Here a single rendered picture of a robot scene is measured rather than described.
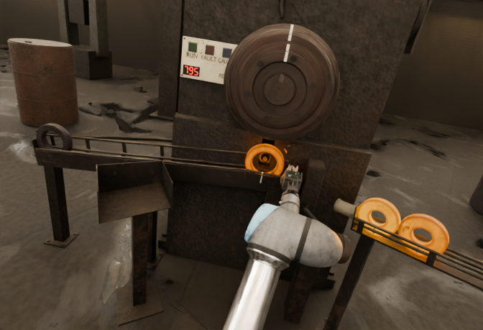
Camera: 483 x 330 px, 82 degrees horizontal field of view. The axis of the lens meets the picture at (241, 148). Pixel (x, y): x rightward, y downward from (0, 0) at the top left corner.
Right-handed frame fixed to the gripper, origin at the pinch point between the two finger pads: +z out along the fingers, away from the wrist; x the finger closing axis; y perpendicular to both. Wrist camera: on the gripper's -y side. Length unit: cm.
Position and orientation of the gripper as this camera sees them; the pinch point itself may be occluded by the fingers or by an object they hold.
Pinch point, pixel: (291, 169)
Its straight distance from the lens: 130.3
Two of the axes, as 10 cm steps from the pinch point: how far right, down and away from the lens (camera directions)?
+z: 1.9, -6.3, 7.6
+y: 1.0, -7.6, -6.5
